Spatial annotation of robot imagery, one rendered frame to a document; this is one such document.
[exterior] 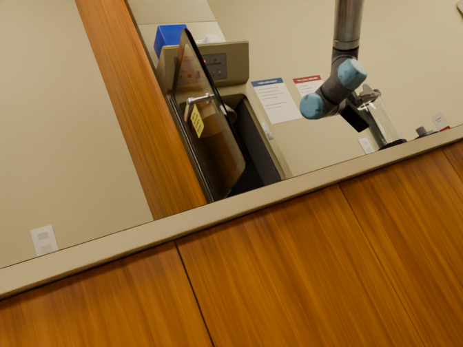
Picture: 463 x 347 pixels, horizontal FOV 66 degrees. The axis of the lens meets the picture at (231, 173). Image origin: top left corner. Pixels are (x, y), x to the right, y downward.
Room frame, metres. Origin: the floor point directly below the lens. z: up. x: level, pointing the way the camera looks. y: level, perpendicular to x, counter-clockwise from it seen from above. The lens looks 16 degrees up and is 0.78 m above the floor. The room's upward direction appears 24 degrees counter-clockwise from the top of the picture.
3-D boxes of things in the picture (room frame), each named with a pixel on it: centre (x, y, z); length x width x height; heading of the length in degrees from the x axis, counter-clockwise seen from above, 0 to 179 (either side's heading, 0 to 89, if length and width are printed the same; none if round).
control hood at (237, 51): (1.06, -0.08, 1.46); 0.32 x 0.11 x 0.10; 119
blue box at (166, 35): (1.01, 0.00, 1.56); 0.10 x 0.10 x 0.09; 29
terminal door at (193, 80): (0.88, 0.02, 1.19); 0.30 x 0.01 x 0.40; 23
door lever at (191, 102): (0.80, 0.02, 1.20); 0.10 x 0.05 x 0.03; 23
